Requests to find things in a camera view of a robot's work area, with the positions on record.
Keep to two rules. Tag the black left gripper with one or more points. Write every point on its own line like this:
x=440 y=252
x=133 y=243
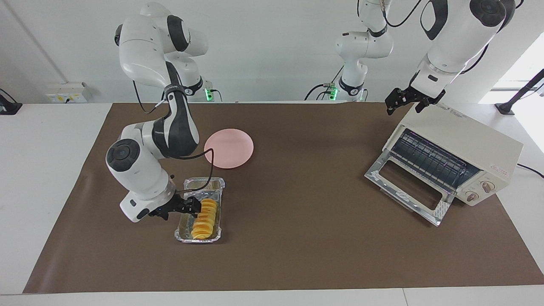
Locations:
x=420 y=94

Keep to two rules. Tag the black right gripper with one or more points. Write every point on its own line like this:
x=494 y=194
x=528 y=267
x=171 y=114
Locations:
x=176 y=206

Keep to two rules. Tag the sliced golden bread loaf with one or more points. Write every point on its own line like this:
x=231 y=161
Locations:
x=204 y=223

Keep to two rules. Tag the aluminium foil tray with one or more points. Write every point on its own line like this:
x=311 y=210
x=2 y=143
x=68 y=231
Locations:
x=212 y=185

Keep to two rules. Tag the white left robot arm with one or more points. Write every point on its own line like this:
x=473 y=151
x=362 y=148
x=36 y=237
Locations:
x=454 y=42

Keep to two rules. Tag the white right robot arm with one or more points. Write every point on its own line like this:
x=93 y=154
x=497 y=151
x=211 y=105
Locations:
x=140 y=170

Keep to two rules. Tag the cream toaster oven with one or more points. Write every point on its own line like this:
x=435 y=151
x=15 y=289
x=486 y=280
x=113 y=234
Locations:
x=467 y=136

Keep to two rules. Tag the glass oven door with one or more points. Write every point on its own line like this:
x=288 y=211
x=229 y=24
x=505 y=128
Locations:
x=442 y=210

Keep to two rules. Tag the small oven knob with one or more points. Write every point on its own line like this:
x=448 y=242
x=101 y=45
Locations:
x=471 y=196

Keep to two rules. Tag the large oven knob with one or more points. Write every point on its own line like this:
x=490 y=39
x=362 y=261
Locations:
x=487 y=186

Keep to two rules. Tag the pink round plate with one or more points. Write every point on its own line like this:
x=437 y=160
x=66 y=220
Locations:
x=231 y=148

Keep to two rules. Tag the brown table mat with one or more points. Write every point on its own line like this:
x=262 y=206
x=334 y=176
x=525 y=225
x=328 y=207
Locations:
x=297 y=238

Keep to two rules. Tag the black table clamp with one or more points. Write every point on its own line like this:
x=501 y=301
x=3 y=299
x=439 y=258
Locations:
x=8 y=108

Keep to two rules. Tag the white wall power socket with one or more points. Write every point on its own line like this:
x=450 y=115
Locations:
x=63 y=93

